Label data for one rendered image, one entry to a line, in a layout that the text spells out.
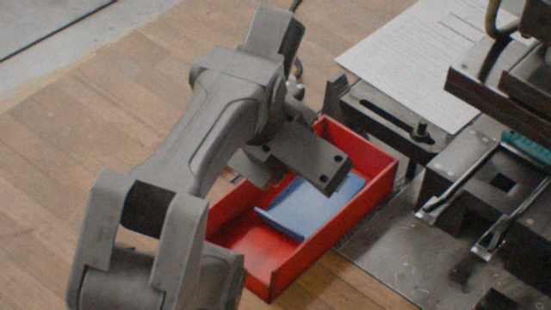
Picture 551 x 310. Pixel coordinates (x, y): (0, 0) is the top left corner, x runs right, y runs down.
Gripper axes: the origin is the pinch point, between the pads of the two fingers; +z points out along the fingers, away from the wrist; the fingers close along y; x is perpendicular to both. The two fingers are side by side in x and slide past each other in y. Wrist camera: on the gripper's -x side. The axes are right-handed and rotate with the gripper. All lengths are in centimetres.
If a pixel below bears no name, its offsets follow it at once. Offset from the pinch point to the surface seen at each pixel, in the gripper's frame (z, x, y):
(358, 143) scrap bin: 13.5, -1.4, 9.3
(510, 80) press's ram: -7.0, -17.6, 19.9
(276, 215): 10.0, 0.3, -4.6
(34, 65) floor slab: 127, 119, 3
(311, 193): 13.1, -0.5, 0.5
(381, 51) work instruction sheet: 30.0, 9.6, 26.0
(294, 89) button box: 18.0, 12.1, 11.6
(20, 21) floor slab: 133, 135, 11
